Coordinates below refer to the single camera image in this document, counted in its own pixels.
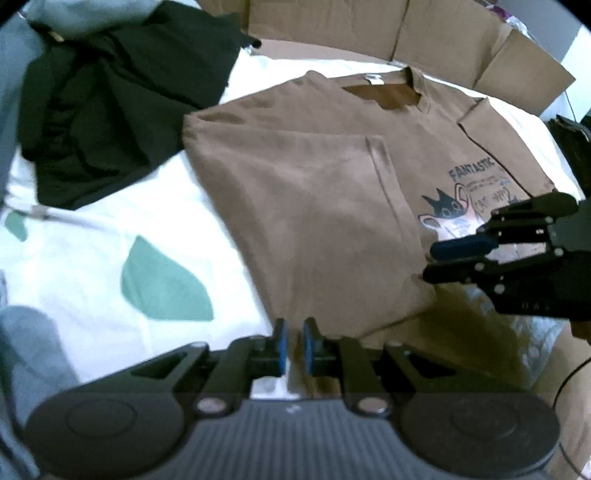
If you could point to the black garment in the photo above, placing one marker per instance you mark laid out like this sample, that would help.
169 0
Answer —
120 101

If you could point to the teal green cloth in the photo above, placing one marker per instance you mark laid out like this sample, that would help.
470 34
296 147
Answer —
92 14

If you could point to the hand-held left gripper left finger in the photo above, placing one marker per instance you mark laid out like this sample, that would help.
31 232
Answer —
280 346

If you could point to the white printed bedsheet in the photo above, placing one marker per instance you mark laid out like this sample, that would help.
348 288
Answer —
115 221

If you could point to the brown printed t-shirt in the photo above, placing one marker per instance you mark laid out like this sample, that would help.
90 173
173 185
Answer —
314 198

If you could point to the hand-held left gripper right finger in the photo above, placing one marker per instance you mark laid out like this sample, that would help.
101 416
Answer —
308 346

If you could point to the brown cardboard sheet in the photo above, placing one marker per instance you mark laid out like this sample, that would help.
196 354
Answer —
369 27

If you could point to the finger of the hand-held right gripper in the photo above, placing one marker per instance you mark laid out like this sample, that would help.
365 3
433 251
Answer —
457 248
452 272

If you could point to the blue sweatshirt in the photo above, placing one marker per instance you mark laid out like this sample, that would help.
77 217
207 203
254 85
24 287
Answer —
32 350

